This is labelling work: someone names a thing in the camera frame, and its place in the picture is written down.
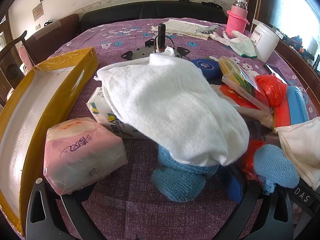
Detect dark wooden chair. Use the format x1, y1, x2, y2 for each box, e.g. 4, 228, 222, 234
1, 30, 39, 107

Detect yellow cardboard box tray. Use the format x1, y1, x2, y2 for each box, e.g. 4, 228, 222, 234
1, 47, 98, 237

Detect white work gloves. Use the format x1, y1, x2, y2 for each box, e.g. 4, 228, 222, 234
209, 30, 257, 59

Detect white paper booklet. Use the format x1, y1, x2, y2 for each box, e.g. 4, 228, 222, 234
164, 19, 209, 41

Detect cream white cloth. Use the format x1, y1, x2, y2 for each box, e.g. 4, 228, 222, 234
275, 117, 320, 191

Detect red plastic bag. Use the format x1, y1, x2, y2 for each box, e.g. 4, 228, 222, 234
255, 74, 287, 107

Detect white plastic bucket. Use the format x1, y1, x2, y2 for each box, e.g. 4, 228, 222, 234
250, 20, 280, 63

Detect pink tissue pack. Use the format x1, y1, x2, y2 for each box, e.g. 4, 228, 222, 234
43, 118, 128, 195

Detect black smartphone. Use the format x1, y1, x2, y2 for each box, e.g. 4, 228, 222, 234
264, 63, 289, 85

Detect white towel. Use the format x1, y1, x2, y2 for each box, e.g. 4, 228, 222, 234
97, 53, 249, 166

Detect white red printed bag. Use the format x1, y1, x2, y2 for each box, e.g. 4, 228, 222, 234
210, 85, 273, 129

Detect white patterned tissue pack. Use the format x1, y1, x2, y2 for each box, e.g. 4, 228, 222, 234
87, 87, 148, 139

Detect purple floral tablecloth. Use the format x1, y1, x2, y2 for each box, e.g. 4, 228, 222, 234
47, 17, 313, 240

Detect blue cloth with red bag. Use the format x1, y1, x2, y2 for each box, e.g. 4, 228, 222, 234
238, 140, 299, 195

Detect yellow green sponge pack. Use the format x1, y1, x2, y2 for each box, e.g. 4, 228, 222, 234
218, 56, 273, 114

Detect wooden side cabinet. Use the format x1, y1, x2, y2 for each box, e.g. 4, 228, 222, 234
275, 29, 320, 114

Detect black camera stand device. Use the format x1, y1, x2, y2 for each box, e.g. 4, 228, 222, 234
121, 23, 190, 61

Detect blue microfiber cloth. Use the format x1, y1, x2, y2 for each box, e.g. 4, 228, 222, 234
151, 146, 243, 203

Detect small wall plaque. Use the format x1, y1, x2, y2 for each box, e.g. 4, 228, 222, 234
32, 2, 44, 22

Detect red and blue sponge pack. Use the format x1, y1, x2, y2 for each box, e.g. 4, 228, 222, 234
273, 86, 309, 128

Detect black leather sofa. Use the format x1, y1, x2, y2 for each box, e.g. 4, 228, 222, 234
78, 0, 227, 33

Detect pink thermos bottle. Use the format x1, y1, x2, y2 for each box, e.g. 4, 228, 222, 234
226, 0, 249, 37

